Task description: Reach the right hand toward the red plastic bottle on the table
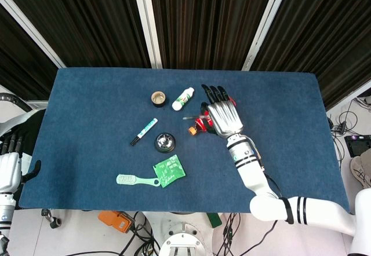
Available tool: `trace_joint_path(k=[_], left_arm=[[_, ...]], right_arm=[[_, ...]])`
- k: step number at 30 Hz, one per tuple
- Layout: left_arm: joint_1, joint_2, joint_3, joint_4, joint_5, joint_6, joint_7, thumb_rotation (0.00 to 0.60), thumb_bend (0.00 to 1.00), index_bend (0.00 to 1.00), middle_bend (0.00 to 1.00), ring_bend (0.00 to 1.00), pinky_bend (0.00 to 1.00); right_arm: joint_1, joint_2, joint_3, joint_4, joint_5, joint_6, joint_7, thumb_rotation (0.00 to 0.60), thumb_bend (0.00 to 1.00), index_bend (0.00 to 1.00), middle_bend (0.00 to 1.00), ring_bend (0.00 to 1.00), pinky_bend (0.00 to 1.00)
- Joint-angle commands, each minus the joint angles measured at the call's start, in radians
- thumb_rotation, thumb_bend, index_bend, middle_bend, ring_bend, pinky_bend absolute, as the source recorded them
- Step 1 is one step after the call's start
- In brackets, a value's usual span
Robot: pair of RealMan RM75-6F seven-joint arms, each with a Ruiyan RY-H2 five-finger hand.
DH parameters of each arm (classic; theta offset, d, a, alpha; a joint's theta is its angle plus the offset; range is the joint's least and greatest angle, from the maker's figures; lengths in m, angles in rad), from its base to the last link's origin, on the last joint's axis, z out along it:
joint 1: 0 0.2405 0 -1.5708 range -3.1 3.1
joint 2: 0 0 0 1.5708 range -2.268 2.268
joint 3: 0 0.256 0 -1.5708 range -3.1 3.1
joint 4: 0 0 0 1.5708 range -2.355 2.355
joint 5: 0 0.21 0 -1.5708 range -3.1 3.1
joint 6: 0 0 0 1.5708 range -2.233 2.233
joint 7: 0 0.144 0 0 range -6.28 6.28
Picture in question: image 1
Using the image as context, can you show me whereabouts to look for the light green scrub brush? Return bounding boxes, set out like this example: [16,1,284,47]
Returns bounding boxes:
[116,174,161,187]

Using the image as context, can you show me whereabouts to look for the black cup beige inside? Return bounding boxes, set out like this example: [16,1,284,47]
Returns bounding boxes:
[150,91,168,108]

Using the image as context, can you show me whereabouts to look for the black box purple button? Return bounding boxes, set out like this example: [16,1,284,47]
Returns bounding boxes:
[344,135,371,158]

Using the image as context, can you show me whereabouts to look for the white bottle green label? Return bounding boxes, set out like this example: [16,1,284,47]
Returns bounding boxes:
[172,87,195,112]

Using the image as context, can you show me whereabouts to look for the dark pleated curtain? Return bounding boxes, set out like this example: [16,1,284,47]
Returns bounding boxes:
[0,0,152,69]
[250,0,371,111]
[0,3,59,101]
[148,0,278,71]

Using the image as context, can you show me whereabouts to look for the green sachet packet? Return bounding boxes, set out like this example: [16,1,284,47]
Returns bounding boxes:
[152,154,186,188]

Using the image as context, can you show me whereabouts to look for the beige sneaker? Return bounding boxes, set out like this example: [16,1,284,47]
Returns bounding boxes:
[350,148,371,189]

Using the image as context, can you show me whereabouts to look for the blue table cloth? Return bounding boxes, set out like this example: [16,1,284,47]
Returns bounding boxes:
[19,67,350,214]

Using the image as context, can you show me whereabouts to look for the black clamp knob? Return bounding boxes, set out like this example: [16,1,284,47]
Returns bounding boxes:
[41,209,62,229]

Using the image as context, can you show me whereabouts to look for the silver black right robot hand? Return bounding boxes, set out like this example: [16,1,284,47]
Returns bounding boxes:
[199,84,244,139]

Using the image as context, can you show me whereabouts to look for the white frame post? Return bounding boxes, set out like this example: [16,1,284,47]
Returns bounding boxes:
[132,0,163,69]
[0,0,66,69]
[242,0,292,71]

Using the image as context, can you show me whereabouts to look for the orange box device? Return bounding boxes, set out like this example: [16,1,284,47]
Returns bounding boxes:
[97,210,135,234]

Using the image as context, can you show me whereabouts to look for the white marker black cap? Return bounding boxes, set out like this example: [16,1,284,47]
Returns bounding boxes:
[129,118,159,147]

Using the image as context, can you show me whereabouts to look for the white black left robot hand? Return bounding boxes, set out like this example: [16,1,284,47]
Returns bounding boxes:
[0,133,42,193]

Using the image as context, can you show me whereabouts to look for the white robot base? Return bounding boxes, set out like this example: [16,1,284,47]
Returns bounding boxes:
[158,212,224,256]

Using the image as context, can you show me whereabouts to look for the black floor cable bundle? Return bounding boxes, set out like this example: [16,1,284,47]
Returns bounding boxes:
[65,211,161,256]
[326,97,371,162]
[222,213,279,256]

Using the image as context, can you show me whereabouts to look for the clear gel pen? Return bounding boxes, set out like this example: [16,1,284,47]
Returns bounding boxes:
[182,115,210,122]

